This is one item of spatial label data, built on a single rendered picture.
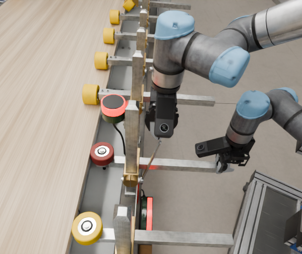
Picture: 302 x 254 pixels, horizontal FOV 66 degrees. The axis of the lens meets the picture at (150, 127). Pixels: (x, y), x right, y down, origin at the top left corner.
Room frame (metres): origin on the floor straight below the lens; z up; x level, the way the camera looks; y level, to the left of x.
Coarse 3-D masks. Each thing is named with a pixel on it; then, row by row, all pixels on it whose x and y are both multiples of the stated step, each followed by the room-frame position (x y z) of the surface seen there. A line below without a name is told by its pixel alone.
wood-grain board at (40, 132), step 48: (48, 0) 1.73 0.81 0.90; (96, 0) 1.82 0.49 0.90; (0, 48) 1.05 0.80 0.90; (48, 48) 1.09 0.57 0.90; (96, 48) 1.14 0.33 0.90; (0, 96) 0.69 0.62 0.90; (48, 96) 0.72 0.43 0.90; (0, 144) 0.46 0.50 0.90; (48, 144) 0.48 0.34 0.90; (0, 192) 0.29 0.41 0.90; (48, 192) 0.31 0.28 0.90; (0, 240) 0.17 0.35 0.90; (48, 240) 0.18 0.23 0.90
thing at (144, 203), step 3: (144, 198) 0.42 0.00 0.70; (144, 201) 0.40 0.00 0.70; (144, 204) 0.39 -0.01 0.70; (144, 207) 0.38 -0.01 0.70; (144, 210) 0.37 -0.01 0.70; (144, 213) 0.36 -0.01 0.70; (144, 216) 0.34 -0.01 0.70; (141, 219) 0.33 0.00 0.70; (144, 219) 0.33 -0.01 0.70; (141, 222) 0.32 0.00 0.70; (144, 222) 0.32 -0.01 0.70; (141, 225) 0.31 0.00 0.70; (144, 225) 0.31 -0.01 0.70; (141, 228) 0.30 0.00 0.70; (144, 228) 0.30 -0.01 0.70
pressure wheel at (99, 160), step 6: (96, 144) 0.50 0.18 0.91; (102, 144) 0.50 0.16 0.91; (108, 144) 0.50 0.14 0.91; (90, 150) 0.47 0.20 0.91; (96, 150) 0.47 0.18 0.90; (102, 150) 0.47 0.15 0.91; (108, 150) 0.48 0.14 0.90; (96, 156) 0.45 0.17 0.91; (102, 156) 0.45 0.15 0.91; (108, 156) 0.45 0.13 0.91; (96, 162) 0.43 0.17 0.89; (102, 162) 0.43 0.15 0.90; (108, 162) 0.44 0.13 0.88
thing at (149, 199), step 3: (150, 198) 0.42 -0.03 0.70; (150, 201) 0.41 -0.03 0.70; (147, 204) 0.39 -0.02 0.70; (150, 204) 0.39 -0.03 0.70; (147, 207) 0.38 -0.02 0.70; (150, 207) 0.38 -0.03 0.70; (147, 210) 0.37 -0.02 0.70; (150, 210) 0.37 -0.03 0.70; (147, 213) 0.36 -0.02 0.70; (150, 213) 0.36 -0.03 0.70; (147, 216) 0.35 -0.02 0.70; (150, 216) 0.35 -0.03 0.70; (147, 219) 0.33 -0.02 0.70; (150, 219) 0.34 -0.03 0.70; (147, 222) 0.32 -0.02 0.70; (150, 222) 0.33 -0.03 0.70; (147, 225) 0.31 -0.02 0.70; (150, 225) 0.31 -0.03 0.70; (147, 228) 0.30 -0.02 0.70; (150, 228) 0.30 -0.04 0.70
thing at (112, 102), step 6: (108, 96) 0.45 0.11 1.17; (114, 96) 0.45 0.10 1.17; (120, 96) 0.46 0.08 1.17; (102, 102) 0.43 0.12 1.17; (108, 102) 0.43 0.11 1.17; (114, 102) 0.43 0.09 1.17; (120, 102) 0.43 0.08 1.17; (108, 108) 0.41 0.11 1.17; (114, 108) 0.41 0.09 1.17; (114, 126) 0.43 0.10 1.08; (120, 132) 0.43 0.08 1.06
